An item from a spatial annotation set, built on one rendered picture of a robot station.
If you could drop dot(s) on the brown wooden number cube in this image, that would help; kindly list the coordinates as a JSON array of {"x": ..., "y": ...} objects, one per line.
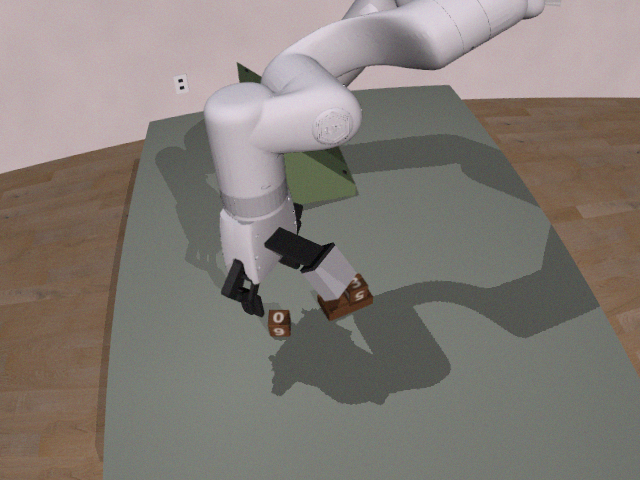
[
  {"x": 279, "y": 323},
  {"x": 357, "y": 289}
]

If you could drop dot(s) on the brown wooden tray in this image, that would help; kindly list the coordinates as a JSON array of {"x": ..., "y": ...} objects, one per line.
[{"x": 334, "y": 309}]

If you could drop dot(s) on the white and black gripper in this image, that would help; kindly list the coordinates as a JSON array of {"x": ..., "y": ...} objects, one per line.
[{"x": 243, "y": 238}]

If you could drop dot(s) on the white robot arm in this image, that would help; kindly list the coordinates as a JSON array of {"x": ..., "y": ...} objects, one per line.
[{"x": 249, "y": 126}]

